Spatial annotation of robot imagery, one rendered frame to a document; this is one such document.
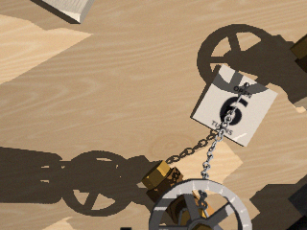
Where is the grey t-shaped pipe manifold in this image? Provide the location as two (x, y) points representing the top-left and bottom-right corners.
(141, 34), (307, 230)

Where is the white square tag on silver chain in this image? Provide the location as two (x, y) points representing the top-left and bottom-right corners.
(193, 64), (278, 179)

